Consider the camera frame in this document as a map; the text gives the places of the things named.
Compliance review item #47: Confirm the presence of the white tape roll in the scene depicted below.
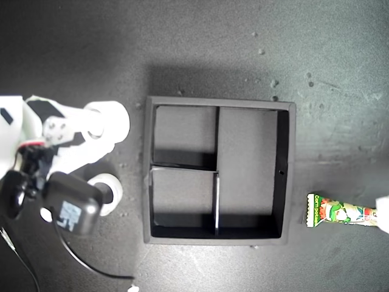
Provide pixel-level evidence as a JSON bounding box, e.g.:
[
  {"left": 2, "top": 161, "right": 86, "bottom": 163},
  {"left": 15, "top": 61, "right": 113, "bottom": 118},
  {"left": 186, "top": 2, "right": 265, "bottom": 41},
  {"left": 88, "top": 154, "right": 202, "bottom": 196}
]
[
  {"left": 84, "top": 101, "right": 131, "bottom": 145},
  {"left": 87, "top": 172, "right": 124, "bottom": 217}
]

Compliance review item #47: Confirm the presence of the green printed snack bar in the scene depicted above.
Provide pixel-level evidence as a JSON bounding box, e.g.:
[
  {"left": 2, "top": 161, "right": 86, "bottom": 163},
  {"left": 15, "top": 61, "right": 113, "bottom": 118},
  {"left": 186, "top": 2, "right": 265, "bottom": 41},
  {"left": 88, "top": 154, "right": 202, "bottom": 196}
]
[{"left": 305, "top": 193, "right": 379, "bottom": 229}]

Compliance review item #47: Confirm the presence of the black compartment tray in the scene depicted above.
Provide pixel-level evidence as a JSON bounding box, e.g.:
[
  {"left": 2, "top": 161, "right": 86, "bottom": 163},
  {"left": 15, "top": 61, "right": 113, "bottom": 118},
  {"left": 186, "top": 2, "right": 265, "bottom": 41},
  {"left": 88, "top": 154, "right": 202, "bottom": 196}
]
[{"left": 142, "top": 96, "right": 297, "bottom": 246}]

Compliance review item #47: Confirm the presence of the red servo wire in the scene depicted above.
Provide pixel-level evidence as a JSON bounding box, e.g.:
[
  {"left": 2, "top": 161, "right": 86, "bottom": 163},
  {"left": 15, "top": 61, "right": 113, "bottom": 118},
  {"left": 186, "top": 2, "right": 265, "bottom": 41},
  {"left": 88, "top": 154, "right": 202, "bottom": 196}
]
[{"left": 16, "top": 139, "right": 46, "bottom": 153}]

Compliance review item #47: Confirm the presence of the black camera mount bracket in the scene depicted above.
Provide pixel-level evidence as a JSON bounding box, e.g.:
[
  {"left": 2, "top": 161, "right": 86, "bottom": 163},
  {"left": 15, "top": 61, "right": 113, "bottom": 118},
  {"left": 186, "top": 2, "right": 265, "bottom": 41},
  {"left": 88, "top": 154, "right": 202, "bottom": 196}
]
[{"left": 2, "top": 145, "right": 54, "bottom": 220}]

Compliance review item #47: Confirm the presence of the thin black cable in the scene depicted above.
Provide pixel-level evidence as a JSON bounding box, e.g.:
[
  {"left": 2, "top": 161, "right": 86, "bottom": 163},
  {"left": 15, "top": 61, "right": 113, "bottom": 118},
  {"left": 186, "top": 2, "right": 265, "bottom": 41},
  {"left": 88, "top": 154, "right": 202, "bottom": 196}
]
[{"left": 0, "top": 226, "right": 41, "bottom": 292}]

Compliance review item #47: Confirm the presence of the black camera cable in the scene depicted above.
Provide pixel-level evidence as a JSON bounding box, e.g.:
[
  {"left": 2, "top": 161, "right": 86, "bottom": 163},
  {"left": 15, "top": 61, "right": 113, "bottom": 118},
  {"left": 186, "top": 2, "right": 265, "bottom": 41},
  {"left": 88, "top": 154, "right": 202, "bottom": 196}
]
[{"left": 53, "top": 221, "right": 136, "bottom": 280}]

